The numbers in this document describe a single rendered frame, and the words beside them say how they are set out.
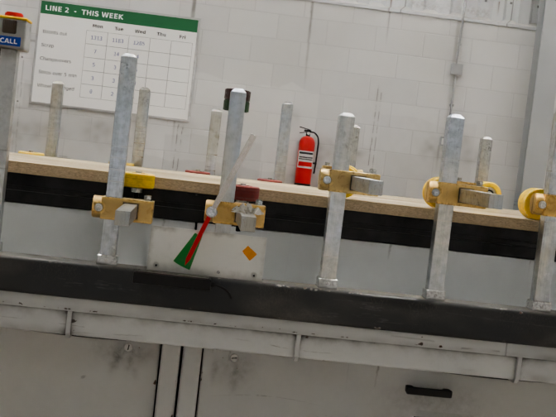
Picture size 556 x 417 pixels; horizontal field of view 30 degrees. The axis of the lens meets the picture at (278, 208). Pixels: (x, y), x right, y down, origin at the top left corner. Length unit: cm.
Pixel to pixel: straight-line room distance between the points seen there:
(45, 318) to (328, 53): 740
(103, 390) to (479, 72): 757
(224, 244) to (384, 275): 47
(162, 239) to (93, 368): 47
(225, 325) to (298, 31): 733
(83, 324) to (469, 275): 96
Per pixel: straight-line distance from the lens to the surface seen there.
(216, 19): 955
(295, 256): 257
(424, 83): 972
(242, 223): 206
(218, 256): 233
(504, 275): 268
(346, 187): 235
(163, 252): 233
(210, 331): 239
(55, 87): 345
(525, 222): 267
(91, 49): 955
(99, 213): 234
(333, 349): 242
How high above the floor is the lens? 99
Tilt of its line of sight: 3 degrees down
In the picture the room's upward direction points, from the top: 7 degrees clockwise
